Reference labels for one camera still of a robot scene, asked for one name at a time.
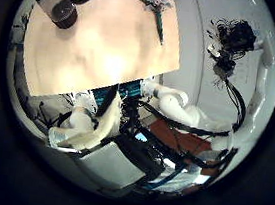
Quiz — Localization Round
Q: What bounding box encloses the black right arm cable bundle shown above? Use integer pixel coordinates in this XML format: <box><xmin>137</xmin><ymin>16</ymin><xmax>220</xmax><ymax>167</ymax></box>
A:
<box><xmin>133</xmin><ymin>67</ymin><xmax>251</xmax><ymax>144</ymax></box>

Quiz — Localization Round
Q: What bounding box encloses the teal table frame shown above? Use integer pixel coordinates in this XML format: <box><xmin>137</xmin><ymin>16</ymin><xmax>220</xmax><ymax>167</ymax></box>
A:
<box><xmin>90</xmin><ymin>76</ymin><xmax>144</xmax><ymax>112</ymax></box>

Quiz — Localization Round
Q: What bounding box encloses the white panel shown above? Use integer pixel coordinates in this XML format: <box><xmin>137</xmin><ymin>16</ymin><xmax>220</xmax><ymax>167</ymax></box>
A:
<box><xmin>75</xmin><ymin>139</ymin><xmax>150</xmax><ymax>192</ymax></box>

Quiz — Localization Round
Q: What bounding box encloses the dark round cup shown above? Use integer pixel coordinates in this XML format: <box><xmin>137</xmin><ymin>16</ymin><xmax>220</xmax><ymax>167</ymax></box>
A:
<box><xmin>31</xmin><ymin>0</ymin><xmax>81</xmax><ymax>31</ymax></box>

